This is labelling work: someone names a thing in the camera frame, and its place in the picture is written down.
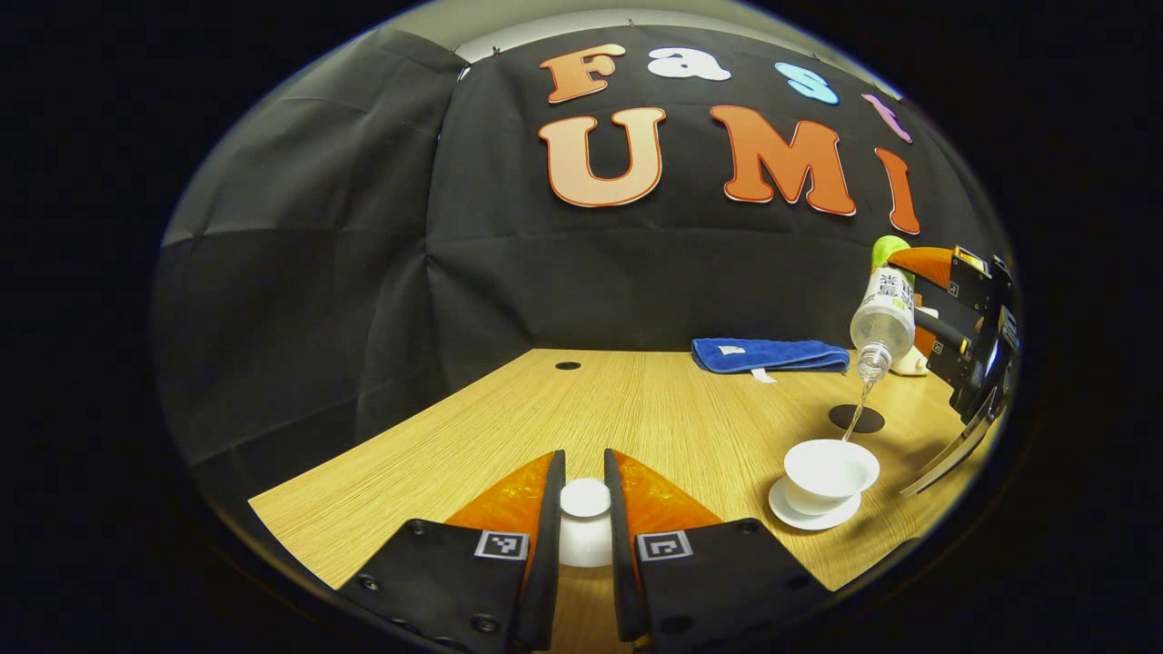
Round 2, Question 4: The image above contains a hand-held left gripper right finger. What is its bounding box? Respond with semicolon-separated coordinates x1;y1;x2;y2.
604;448;832;646

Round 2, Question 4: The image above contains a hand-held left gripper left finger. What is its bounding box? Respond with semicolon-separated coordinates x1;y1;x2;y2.
338;450;566;651

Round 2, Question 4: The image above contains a clear water bottle green label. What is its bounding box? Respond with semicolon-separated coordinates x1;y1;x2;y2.
850;234;917;382

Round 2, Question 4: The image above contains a dark round coaster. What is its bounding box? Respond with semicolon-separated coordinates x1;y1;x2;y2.
829;404;886;434

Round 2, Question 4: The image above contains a white porcelain teacup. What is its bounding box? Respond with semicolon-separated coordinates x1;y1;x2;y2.
783;440;880;516

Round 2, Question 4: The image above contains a white toaster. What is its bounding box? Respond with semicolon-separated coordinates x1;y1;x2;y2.
889;307;941;377

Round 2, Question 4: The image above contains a blue folded towel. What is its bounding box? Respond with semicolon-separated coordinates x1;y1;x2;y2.
691;338;851;384

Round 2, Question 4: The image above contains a white porcelain saucer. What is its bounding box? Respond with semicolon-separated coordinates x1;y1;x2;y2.
769;477;862;531

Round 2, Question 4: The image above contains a black backdrop cloth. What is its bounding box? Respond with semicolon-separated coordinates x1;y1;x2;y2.
154;23;1014;473

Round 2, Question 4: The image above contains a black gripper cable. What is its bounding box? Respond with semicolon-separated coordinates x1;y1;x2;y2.
900;389;1008;499

